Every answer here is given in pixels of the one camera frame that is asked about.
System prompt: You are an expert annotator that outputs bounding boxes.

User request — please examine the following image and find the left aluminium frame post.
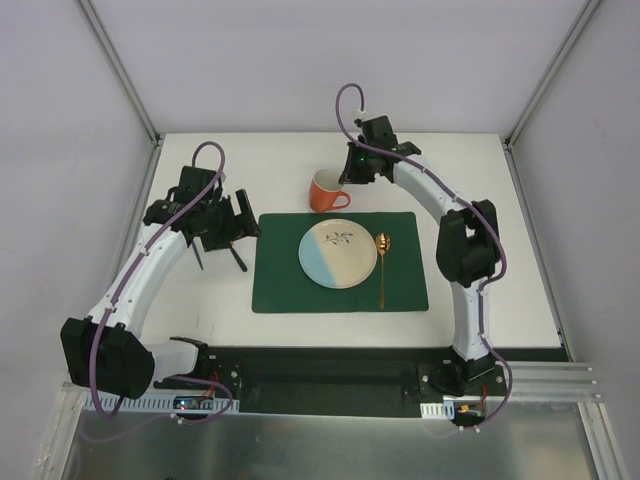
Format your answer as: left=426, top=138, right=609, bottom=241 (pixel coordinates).
left=74, top=0, right=161, bottom=146

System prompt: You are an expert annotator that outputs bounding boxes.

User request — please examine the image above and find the gold knife black handle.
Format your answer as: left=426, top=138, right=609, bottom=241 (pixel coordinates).
left=229, top=244, right=248, bottom=272

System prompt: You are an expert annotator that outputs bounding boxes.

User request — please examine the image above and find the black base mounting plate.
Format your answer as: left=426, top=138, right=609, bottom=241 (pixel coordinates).
left=154, top=347, right=506, bottom=418

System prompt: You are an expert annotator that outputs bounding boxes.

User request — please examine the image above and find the cream and blue plate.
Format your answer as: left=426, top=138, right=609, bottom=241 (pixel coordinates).
left=298, top=219, right=378, bottom=289

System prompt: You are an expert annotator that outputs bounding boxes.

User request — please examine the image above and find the right white cable duct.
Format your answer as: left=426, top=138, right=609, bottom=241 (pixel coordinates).
left=420, top=400, right=455, bottom=421

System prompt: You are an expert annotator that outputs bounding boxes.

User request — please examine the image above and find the right aluminium frame post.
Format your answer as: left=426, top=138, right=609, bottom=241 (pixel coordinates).
left=502, top=0, right=604, bottom=149

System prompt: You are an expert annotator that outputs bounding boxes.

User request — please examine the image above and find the gold spoon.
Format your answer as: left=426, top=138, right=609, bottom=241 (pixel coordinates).
left=375, top=232, right=391, bottom=309

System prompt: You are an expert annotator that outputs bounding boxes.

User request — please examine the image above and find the aluminium frame post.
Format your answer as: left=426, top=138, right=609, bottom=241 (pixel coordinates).
left=502, top=0, right=604, bottom=149
left=74, top=0, right=161, bottom=146

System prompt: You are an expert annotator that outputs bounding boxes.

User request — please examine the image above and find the dark green placemat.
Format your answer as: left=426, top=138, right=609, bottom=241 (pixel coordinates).
left=252, top=212, right=429, bottom=314

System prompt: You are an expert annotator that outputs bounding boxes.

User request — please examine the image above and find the aluminium rail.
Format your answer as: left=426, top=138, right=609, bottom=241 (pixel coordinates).
left=510, top=361, right=603, bottom=403

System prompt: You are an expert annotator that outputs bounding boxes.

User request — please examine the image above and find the left white cable duct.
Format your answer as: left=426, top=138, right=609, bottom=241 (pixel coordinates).
left=84, top=392, right=239, bottom=415

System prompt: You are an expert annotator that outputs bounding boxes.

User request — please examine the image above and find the blue fork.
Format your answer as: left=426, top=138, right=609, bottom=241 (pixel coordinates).
left=191, top=241, right=204, bottom=271

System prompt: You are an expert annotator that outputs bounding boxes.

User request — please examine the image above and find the white cable duct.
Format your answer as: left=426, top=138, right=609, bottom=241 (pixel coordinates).
left=420, top=400, right=455, bottom=421
left=84, top=392, right=239, bottom=415

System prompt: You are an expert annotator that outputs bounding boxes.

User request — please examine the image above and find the orange mug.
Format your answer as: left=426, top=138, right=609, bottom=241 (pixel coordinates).
left=308, top=169, right=351, bottom=213

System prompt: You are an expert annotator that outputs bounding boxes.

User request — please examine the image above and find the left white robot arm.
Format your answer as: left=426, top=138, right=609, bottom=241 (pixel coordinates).
left=60, top=166, right=261, bottom=399

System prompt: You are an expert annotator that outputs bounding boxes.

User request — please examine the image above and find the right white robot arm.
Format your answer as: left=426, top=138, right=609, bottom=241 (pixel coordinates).
left=340, top=116, right=506, bottom=396

